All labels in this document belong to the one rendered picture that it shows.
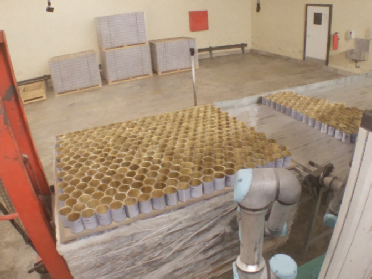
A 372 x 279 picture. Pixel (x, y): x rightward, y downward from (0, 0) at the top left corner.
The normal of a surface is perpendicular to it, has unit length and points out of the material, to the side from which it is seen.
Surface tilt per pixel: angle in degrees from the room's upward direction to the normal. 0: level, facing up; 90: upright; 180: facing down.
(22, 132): 90
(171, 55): 91
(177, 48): 92
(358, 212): 90
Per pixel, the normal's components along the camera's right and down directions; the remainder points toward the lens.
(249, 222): -0.43, 0.28
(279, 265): 0.07, -0.89
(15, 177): 0.44, 0.37
